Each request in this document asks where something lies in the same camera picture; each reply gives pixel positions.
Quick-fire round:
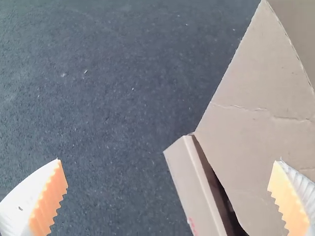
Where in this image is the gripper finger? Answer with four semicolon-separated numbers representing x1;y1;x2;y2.
267;159;315;236
0;158;69;236

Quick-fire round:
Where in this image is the cardboard box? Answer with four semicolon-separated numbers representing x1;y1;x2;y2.
162;0;315;236

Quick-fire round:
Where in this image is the black mat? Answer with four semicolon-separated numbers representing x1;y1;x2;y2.
0;0;261;236

